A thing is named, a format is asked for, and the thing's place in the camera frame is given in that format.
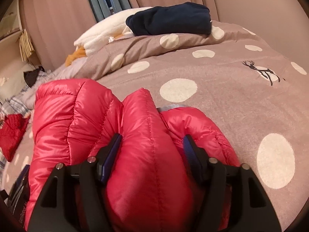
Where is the pink-red puffer jacket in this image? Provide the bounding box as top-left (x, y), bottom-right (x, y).
top-left (25, 79), bottom-right (240, 231)

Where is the folded dark red puffer jacket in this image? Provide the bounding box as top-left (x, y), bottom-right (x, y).
top-left (0, 114), bottom-right (30, 162)

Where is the grey plaid pillow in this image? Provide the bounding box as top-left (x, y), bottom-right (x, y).
top-left (1, 85), bottom-right (31, 124)

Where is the brown polka dot duvet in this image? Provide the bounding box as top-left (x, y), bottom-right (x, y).
top-left (0, 20), bottom-right (309, 231)

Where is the beige pillow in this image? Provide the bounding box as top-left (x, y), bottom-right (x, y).
top-left (1, 63), bottom-right (35, 103)

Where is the grey crumpled quilt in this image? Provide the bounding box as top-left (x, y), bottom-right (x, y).
top-left (20, 57), bottom-right (87, 110)

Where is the small black garment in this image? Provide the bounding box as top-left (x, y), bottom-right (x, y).
top-left (24, 66), bottom-right (45, 87)

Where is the wooden shelf unit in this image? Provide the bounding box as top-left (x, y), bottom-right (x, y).
top-left (1, 0), bottom-right (23, 66)

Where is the navy folded garment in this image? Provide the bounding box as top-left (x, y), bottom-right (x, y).
top-left (126, 2), bottom-right (212, 36)

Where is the pink curtain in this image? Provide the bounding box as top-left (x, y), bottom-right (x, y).
top-left (19, 0), bottom-right (219, 70)

